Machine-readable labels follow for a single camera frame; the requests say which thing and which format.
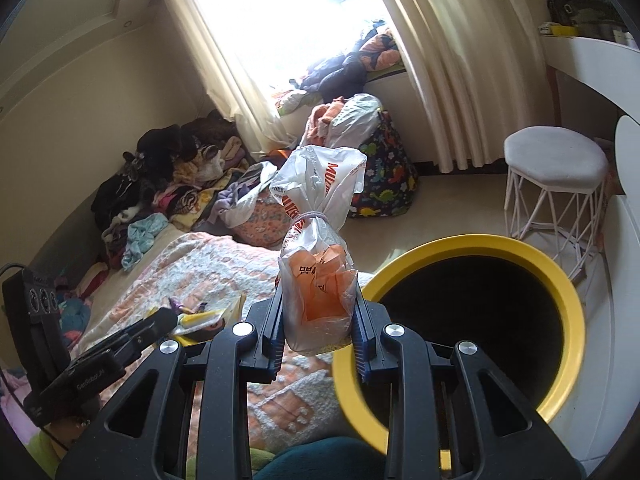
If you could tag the yellow white snack wrapper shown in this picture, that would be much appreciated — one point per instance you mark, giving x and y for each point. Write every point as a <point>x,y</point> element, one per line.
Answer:
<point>210,317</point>

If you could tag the dinosaur print laundry basket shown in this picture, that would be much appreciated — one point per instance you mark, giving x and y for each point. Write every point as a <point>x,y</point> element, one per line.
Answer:
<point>390,175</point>

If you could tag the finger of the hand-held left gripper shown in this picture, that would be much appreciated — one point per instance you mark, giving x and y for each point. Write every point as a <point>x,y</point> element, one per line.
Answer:
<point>150,325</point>

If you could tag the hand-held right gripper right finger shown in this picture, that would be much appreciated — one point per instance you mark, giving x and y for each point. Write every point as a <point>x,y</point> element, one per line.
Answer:
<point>361,350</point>

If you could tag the dark handbag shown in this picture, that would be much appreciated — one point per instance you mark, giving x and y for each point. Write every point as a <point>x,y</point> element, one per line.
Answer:
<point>585,10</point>

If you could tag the pink floral cushion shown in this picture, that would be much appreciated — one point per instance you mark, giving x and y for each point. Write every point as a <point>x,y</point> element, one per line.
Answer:
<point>262,225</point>

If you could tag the beige bed sheet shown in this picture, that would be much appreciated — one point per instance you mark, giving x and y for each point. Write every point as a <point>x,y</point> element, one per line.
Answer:
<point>150,272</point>

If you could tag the white dressing table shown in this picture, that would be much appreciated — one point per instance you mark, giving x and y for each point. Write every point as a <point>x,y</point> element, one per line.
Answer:
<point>590,60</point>

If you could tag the light blue garment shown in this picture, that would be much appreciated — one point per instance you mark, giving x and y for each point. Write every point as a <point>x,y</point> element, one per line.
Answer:
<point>142,235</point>

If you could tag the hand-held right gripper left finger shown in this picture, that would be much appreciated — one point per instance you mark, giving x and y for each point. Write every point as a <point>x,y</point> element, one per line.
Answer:
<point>272,340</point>

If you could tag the teal fleece garment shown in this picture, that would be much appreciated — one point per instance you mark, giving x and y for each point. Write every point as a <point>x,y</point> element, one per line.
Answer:
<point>325,460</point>

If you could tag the person's left hand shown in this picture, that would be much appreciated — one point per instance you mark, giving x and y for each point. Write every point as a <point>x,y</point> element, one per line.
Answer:
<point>75,427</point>

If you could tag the large white plastic bag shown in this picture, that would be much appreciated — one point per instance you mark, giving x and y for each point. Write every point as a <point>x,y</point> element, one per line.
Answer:
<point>357,115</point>

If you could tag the dark padded jacket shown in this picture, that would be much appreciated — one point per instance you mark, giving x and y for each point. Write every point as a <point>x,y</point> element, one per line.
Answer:
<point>345,75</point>

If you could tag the window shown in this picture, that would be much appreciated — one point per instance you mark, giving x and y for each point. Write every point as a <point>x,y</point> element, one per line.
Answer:
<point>280,10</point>

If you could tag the clear plastic bag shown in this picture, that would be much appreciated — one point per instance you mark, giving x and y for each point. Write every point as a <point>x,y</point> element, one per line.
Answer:
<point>315,290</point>

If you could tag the yellow rimmed waste bin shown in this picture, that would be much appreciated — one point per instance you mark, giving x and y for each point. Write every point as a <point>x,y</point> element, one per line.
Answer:
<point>475,310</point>

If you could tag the orange clothes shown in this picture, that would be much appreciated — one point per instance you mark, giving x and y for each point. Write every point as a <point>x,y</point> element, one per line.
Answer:
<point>320,120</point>

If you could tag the white round stool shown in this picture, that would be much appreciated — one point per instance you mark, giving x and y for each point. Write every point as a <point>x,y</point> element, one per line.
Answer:
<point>555,155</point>

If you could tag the white green bedding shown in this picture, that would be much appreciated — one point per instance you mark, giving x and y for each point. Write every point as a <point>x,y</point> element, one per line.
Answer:
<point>295,102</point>

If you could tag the yellow box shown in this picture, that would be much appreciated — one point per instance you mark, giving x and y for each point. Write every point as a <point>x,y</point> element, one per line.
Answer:
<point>562,31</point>

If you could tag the purple snack wrapper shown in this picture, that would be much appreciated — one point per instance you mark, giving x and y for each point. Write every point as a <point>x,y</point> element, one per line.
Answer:
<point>180,306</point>

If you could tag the purple cloth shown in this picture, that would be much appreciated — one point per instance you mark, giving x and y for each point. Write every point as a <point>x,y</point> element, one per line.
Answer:
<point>225,200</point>

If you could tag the patterned fleece blanket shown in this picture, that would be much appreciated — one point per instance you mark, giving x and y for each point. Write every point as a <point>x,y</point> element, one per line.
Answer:
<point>185,200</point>

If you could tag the orange white textured blanket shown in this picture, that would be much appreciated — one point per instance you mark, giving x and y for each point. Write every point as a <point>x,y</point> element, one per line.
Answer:
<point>210,270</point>

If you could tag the pile of dark clothes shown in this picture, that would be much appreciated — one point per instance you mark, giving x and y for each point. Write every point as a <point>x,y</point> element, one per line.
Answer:
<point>160,145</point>

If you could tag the green plush cloth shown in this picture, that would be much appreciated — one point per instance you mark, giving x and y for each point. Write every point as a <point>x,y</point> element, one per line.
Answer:
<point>262,457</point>

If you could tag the small white plastic bag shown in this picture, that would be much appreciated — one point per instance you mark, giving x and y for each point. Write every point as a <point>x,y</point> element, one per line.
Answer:
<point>240,210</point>

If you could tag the orange black patterned cloth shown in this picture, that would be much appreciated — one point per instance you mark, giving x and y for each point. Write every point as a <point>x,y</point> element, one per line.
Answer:
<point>382,52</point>

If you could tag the cream curtain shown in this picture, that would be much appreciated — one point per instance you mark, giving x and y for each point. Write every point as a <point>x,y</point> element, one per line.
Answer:
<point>225,60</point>
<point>450,60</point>

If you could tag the grey headboard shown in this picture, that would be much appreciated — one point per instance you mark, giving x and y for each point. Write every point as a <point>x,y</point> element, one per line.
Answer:
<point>65,245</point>

